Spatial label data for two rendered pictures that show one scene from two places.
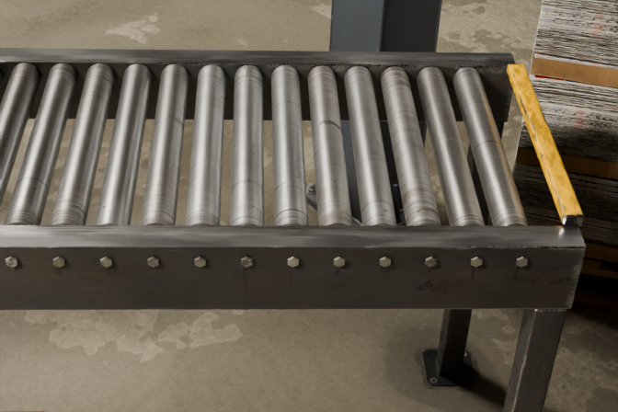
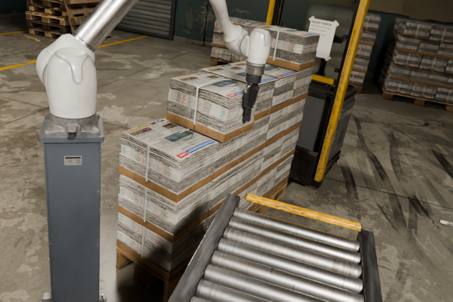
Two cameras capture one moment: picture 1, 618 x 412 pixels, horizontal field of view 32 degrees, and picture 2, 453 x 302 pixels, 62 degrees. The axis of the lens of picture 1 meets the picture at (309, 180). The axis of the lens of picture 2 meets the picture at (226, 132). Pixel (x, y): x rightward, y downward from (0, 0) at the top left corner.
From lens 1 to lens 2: 1.65 m
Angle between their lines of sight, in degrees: 64
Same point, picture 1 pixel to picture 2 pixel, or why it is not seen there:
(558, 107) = (186, 209)
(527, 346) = not seen: hidden behind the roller
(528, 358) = not seen: hidden behind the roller
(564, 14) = (186, 170)
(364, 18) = (83, 230)
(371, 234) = (371, 288)
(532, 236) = (368, 242)
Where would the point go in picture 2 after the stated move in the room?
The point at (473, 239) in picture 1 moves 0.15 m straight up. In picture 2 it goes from (371, 258) to (385, 220)
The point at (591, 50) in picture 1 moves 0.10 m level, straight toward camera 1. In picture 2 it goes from (193, 178) to (209, 187)
